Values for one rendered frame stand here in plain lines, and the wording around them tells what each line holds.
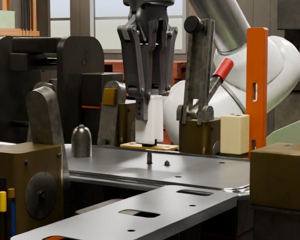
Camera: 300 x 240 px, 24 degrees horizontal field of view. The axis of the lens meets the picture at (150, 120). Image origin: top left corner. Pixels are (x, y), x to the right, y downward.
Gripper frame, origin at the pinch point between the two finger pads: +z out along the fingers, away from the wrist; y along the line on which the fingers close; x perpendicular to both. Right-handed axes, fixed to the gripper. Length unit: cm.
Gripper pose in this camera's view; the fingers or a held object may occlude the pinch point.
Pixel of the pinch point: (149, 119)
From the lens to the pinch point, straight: 101.6
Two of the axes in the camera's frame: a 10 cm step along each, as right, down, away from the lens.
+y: -5.3, 0.9, -8.4
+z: 0.0, 9.9, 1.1
